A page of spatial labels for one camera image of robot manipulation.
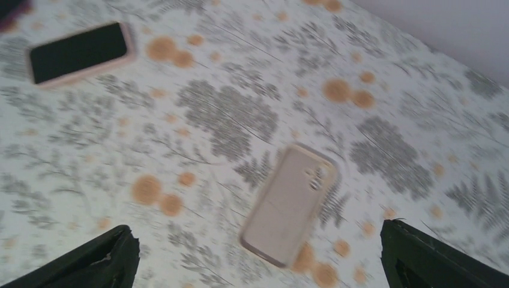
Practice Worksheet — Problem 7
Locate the floral patterned table mat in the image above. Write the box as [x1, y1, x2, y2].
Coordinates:
[1, 1, 508, 287]

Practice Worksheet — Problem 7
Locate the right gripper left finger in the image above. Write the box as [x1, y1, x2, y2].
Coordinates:
[3, 224, 140, 288]

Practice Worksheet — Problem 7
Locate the beige phone case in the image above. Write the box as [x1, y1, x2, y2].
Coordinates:
[239, 143, 339, 269]

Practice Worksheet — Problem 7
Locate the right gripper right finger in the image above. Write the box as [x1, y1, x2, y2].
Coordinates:
[380, 220, 508, 288]

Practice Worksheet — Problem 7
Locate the phone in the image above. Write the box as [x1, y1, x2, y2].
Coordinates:
[26, 22, 136, 88]

